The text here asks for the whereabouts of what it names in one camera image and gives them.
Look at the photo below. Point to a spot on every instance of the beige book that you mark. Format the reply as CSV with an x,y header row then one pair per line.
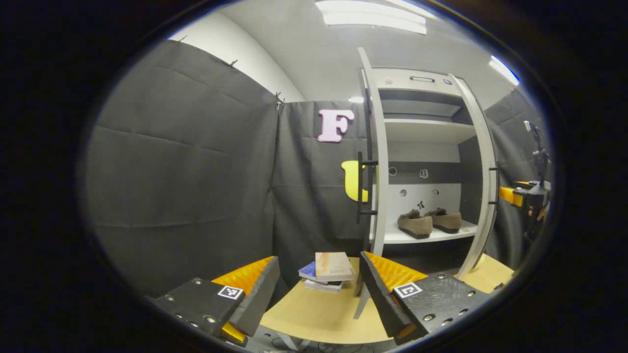
x,y
333,266

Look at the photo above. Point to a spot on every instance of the white book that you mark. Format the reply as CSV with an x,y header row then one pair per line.
x,y
324,286

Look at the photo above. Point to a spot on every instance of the black backdrop cloth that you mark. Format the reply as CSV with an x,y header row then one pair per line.
x,y
510,127
181,162

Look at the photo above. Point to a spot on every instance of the brown fuzzy shoe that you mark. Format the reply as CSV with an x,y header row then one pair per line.
x,y
414,225
447,220

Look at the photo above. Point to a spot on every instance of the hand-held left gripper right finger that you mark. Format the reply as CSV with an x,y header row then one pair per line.
x,y
380,294

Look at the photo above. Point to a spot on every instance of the white shoe cabinet door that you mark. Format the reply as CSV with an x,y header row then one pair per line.
x,y
380,147
486,162

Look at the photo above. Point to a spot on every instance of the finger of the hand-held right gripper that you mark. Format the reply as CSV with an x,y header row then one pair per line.
x,y
510,196

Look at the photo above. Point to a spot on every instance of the white shoe cabinet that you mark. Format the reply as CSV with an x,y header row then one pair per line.
x,y
427,130

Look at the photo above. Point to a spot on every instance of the blue book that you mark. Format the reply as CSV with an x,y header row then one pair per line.
x,y
306,272

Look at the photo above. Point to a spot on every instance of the ceiling light panel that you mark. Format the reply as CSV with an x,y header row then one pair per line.
x,y
373,17
504,69

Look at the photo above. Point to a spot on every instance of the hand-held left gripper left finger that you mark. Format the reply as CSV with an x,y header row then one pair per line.
x,y
255,299

